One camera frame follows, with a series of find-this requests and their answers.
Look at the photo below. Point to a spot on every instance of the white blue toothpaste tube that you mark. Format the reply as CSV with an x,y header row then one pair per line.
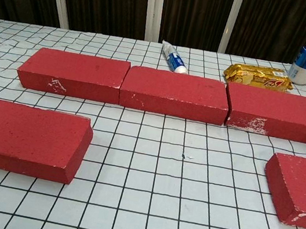
x,y
175,61

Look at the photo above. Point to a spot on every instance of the white black checkered tablecloth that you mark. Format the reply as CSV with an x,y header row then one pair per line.
x,y
158,186

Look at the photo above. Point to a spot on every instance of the gold foil snack packet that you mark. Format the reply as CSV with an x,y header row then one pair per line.
x,y
259,77

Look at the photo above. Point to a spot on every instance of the red brick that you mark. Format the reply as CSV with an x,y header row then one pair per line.
x,y
302,186
75,69
21,130
282,112
174,91

